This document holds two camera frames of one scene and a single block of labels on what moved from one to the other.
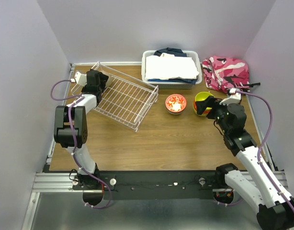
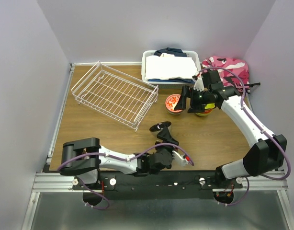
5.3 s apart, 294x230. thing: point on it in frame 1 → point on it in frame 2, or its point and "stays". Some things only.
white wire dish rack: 125,100 stays
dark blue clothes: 176,52 stays
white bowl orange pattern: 175,104 stays
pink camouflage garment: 223,74 stays
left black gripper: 103,79 → 164,135
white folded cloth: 167,66 stays
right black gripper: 210,102 → 187,91
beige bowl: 109,80 → 156,128
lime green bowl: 202,115 stays
